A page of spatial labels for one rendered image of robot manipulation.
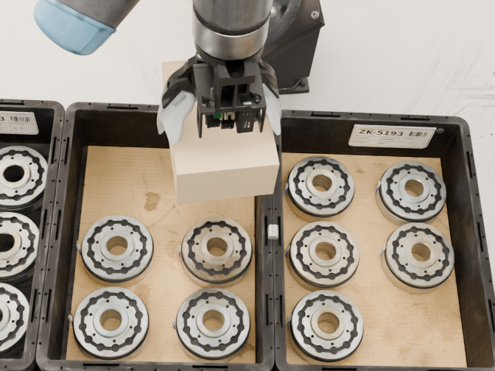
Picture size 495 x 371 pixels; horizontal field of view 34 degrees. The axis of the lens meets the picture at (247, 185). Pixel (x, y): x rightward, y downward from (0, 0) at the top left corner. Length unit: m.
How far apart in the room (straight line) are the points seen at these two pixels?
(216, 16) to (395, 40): 0.91
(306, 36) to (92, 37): 0.62
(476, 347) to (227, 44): 0.60
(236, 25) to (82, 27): 0.15
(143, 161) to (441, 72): 0.63
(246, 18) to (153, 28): 0.85
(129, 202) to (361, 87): 0.53
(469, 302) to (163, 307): 0.43
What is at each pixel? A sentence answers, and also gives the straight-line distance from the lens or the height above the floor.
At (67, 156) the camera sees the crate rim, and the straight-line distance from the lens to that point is 1.20.
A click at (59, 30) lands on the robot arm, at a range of 0.82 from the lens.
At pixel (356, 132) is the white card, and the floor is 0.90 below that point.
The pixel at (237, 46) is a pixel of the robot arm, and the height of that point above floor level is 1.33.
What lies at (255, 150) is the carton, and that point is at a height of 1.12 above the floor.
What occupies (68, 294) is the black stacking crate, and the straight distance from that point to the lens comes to 1.20.
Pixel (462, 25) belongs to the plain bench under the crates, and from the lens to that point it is 1.70.
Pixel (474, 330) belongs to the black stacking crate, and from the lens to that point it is 1.19.
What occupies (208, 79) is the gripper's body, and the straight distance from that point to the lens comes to 0.87.
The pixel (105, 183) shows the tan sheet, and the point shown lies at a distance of 1.27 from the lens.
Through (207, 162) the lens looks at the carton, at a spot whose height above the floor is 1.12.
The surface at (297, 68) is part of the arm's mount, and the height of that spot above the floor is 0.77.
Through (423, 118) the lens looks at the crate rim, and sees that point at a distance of 1.26.
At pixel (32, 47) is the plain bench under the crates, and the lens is 1.59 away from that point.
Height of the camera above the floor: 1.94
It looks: 62 degrees down
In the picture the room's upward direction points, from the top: 9 degrees clockwise
